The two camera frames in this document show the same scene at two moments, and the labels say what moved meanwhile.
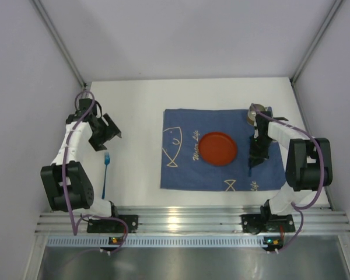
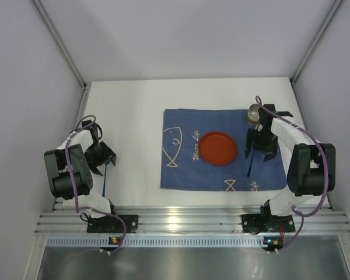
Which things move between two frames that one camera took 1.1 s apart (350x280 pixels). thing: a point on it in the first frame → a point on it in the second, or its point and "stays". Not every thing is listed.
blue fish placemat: (209, 150) stays
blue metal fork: (107, 161) stays
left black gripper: (104, 133) → (104, 157)
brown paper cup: (252, 112) stays
